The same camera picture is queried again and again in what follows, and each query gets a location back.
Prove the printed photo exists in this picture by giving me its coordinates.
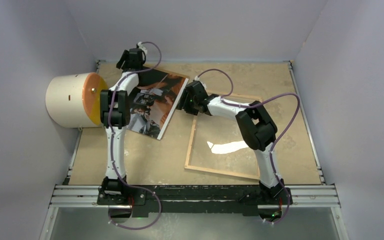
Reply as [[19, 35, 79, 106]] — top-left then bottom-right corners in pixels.
[[127, 69, 189, 140]]

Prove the wooden picture frame with glass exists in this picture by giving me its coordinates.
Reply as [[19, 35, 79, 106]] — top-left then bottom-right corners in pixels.
[[183, 92, 264, 181]]

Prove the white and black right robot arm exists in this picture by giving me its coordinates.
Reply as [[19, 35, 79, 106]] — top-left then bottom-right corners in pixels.
[[177, 80, 284, 204]]

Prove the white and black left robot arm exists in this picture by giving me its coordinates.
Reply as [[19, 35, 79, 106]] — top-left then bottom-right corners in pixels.
[[99, 46, 146, 205]]

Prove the white cylinder with orange lid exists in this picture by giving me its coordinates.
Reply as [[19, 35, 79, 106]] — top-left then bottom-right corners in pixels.
[[45, 72, 108, 129]]

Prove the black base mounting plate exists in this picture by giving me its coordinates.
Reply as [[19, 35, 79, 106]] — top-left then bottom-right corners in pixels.
[[97, 184, 293, 219]]

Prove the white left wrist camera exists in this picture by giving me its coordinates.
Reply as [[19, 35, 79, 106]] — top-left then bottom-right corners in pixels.
[[136, 41, 148, 55]]

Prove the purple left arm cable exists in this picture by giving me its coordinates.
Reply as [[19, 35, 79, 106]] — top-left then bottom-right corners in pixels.
[[107, 41, 163, 232]]

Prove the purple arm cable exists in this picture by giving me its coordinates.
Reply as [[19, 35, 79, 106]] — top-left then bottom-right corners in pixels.
[[107, 41, 163, 232], [194, 68, 302, 226]]

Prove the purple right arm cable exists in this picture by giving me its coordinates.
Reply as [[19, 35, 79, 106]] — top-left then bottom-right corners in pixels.
[[194, 68, 302, 226]]

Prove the aluminium extrusion rail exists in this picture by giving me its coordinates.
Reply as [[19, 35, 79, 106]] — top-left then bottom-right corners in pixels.
[[49, 185, 340, 208]]

